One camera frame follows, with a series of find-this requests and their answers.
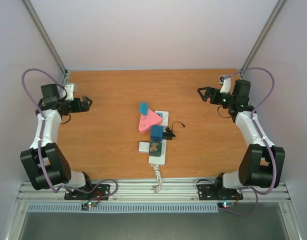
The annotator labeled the blue slotted cable duct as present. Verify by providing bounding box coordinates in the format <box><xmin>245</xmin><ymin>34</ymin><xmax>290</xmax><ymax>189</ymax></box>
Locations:
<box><xmin>27</xmin><ymin>202</ymin><xmax>219</xmax><ymax>214</ymax></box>

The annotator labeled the black charger with cable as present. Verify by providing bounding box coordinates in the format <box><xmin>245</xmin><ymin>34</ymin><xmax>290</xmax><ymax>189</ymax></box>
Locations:
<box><xmin>162</xmin><ymin>121</ymin><xmax>186</xmax><ymax>141</ymax></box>

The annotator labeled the right aluminium frame post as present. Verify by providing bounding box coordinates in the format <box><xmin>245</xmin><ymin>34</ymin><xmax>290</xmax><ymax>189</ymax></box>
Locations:
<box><xmin>241</xmin><ymin>0</ymin><xmax>288</xmax><ymax>70</ymax></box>

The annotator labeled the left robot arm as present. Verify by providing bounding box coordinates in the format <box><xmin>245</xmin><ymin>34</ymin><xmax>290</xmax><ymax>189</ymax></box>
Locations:
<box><xmin>20</xmin><ymin>83</ymin><xmax>94</xmax><ymax>199</ymax></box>

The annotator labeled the teal oval plug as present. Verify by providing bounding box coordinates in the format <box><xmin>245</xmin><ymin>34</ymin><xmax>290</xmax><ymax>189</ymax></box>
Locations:
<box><xmin>139</xmin><ymin>101</ymin><xmax>149</xmax><ymax>116</ymax></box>

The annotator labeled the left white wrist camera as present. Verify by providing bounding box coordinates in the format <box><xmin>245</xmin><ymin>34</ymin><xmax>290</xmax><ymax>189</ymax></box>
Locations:
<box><xmin>63</xmin><ymin>83</ymin><xmax>78</xmax><ymax>101</ymax></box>

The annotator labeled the small circuit board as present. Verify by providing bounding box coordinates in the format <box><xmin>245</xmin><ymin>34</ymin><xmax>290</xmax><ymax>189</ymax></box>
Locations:
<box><xmin>218</xmin><ymin>201</ymin><xmax>237</xmax><ymax>209</ymax></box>
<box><xmin>81</xmin><ymin>202</ymin><xmax>97</xmax><ymax>211</ymax></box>

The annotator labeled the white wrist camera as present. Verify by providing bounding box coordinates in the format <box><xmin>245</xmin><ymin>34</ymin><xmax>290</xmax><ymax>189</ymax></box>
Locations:
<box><xmin>63</xmin><ymin>83</ymin><xmax>78</xmax><ymax>101</ymax></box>
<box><xmin>219</xmin><ymin>75</ymin><xmax>231</xmax><ymax>94</ymax></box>

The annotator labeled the left small circuit board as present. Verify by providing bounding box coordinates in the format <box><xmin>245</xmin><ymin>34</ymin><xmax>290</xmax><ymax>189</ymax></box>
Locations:
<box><xmin>81</xmin><ymin>202</ymin><xmax>97</xmax><ymax>211</ymax></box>

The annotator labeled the left aluminium frame post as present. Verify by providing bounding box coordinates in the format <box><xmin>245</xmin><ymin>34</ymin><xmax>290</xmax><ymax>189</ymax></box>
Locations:
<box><xmin>21</xmin><ymin>0</ymin><xmax>70</xmax><ymax>86</ymax></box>

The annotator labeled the right small circuit board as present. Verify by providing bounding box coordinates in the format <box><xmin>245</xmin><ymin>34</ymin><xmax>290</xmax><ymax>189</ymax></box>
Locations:
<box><xmin>218</xmin><ymin>201</ymin><xmax>237</xmax><ymax>209</ymax></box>

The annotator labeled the aluminium front rail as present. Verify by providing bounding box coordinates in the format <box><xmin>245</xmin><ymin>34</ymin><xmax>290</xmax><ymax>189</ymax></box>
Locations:
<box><xmin>16</xmin><ymin>178</ymin><xmax>292</xmax><ymax>203</ymax></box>

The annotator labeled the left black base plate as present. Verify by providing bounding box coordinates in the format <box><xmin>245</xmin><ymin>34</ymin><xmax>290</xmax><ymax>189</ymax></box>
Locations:
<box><xmin>64</xmin><ymin>183</ymin><xmax>111</xmax><ymax>201</ymax></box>

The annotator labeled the white coiled power cord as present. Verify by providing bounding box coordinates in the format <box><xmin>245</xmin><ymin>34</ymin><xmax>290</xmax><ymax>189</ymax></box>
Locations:
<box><xmin>150</xmin><ymin>163</ymin><xmax>163</xmax><ymax>195</ymax></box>

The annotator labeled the dark green patterned plug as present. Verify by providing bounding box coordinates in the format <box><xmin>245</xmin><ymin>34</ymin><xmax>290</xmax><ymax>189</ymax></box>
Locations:
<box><xmin>149</xmin><ymin>141</ymin><xmax>162</xmax><ymax>157</ymax></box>

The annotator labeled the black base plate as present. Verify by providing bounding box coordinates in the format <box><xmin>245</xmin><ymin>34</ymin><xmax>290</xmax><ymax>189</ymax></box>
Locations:
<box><xmin>64</xmin><ymin>183</ymin><xmax>111</xmax><ymax>201</ymax></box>
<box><xmin>196</xmin><ymin>177</ymin><xmax>243</xmax><ymax>201</ymax></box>

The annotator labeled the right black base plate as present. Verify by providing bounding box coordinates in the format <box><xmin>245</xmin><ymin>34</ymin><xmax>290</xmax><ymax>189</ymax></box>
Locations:
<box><xmin>196</xmin><ymin>177</ymin><xmax>243</xmax><ymax>201</ymax></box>

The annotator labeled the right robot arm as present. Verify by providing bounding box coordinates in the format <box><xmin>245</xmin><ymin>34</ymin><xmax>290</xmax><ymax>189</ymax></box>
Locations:
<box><xmin>197</xmin><ymin>78</ymin><xmax>286</xmax><ymax>199</ymax></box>

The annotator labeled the white cube plug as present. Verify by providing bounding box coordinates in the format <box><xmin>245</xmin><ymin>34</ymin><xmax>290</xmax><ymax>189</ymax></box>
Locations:
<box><xmin>138</xmin><ymin>142</ymin><xmax>150</xmax><ymax>154</ymax></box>

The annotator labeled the white power strip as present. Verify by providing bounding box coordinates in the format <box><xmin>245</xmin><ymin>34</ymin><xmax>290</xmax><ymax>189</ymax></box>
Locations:
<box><xmin>148</xmin><ymin>110</ymin><xmax>170</xmax><ymax>166</ymax></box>

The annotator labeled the pink triangular socket adapter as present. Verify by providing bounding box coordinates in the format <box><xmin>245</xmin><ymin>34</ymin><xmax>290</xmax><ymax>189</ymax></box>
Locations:
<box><xmin>138</xmin><ymin>109</ymin><xmax>163</xmax><ymax>133</ymax></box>

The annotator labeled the blue cube adapter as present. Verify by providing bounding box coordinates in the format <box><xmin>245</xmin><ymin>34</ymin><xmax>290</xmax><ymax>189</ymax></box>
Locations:
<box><xmin>150</xmin><ymin>125</ymin><xmax>164</xmax><ymax>142</ymax></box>

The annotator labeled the aluminium frame post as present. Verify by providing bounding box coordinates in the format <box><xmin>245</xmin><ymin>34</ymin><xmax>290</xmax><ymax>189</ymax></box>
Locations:
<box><xmin>241</xmin><ymin>0</ymin><xmax>288</xmax><ymax>70</ymax></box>
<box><xmin>21</xmin><ymin>0</ymin><xmax>70</xmax><ymax>86</ymax></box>

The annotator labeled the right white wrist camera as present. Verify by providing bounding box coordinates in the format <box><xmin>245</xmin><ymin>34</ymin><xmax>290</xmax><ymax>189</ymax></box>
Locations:
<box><xmin>219</xmin><ymin>75</ymin><xmax>231</xmax><ymax>94</ymax></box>

